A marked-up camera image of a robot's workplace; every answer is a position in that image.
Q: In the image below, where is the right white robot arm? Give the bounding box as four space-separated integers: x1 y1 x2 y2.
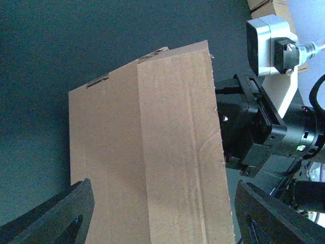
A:
215 74 324 212

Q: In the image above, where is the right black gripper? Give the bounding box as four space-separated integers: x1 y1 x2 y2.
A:
215 74 287 177

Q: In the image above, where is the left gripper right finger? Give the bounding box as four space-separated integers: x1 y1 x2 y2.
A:
235 180 324 243

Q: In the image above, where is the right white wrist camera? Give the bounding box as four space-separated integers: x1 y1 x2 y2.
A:
246 14 298 118

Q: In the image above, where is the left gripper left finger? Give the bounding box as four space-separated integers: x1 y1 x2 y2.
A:
1 178 95 243

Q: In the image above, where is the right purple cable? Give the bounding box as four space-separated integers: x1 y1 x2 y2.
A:
297 40 325 58

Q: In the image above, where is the cardboard box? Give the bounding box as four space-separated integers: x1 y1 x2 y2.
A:
69 41 235 243
246 12 313 77

